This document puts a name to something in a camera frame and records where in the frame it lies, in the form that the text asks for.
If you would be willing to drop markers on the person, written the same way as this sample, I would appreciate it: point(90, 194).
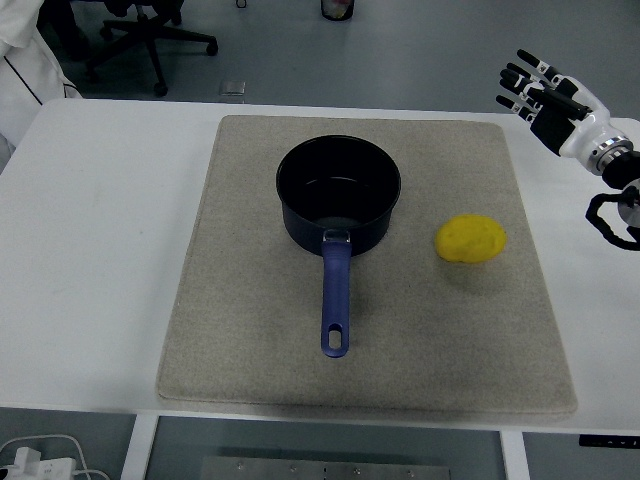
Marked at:
point(20, 85)

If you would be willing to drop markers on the waste bin with black liner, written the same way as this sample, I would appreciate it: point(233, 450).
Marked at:
point(337, 9)

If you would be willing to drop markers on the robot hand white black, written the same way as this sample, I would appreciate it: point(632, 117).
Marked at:
point(585, 130)

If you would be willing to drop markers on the black office chair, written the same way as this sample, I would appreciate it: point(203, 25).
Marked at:
point(152, 42)

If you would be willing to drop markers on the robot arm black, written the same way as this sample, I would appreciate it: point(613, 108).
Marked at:
point(622, 172)

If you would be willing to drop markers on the white table leg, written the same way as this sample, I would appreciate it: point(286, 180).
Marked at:
point(515, 457)
point(137, 445)

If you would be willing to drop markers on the grey metal plate with screws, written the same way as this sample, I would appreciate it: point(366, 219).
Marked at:
point(325, 470)

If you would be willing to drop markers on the silver floor outlet plate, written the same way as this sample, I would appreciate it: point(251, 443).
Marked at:
point(233, 87)

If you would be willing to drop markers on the white power strip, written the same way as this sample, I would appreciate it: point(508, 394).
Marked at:
point(35, 465)

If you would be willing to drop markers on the beige fabric mat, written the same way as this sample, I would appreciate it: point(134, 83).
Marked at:
point(250, 310)

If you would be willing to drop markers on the black table control panel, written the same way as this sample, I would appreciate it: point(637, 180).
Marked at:
point(610, 441)

